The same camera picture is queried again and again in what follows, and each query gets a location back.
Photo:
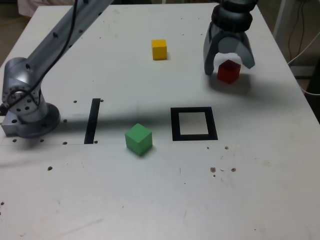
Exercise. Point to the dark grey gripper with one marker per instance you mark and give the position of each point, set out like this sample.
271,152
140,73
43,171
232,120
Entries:
232,34

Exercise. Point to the red cube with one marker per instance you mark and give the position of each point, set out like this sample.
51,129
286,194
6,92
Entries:
227,72

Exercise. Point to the yellow cube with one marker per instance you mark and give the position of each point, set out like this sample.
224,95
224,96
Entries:
159,51

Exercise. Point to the green cube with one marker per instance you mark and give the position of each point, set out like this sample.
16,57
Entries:
138,141

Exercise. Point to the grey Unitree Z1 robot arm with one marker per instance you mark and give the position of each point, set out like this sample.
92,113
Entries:
50,42

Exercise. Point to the black tape square outline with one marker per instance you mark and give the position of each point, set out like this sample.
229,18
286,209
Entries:
175,125

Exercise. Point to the black tape strip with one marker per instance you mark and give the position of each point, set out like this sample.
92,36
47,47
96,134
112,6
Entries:
91,120

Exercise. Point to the white metal post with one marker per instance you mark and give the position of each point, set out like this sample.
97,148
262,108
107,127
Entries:
280,20

